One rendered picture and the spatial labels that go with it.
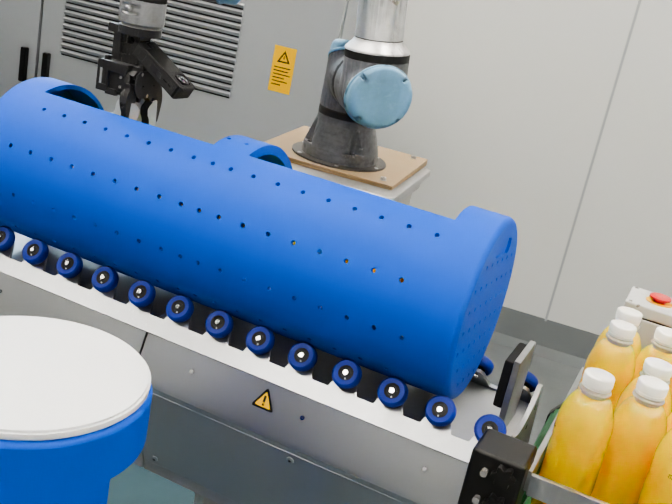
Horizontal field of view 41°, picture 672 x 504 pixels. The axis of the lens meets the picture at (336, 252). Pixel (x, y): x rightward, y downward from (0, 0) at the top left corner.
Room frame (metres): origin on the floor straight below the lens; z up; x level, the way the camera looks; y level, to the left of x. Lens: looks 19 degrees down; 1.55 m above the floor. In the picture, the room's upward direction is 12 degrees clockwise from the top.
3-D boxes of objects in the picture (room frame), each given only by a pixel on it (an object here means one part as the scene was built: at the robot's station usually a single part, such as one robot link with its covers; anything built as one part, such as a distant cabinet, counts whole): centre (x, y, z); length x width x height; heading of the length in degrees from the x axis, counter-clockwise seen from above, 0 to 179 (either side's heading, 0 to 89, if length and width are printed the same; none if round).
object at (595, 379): (1.06, -0.36, 1.10); 0.04 x 0.04 x 0.02
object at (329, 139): (1.76, 0.03, 1.21); 0.15 x 0.15 x 0.10
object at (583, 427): (1.06, -0.36, 1.00); 0.07 x 0.07 x 0.19
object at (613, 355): (1.27, -0.44, 1.00); 0.07 x 0.07 x 0.19
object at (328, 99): (1.75, 0.03, 1.33); 0.13 x 0.12 x 0.14; 16
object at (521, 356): (1.23, -0.30, 0.99); 0.10 x 0.02 x 0.12; 159
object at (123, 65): (1.51, 0.40, 1.30); 0.09 x 0.08 x 0.12; 69
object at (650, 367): (1.14, -0.46, 1.10); 0.04 x 0.04 x 0.02
